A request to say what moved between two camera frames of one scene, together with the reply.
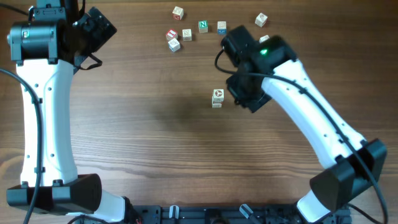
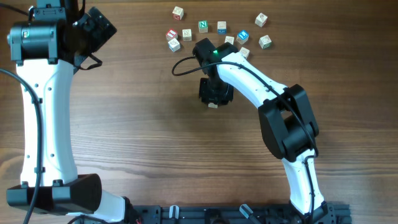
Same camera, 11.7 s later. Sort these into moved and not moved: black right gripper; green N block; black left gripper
Moved: black right gripper
Not moved: black left gripper; green N block
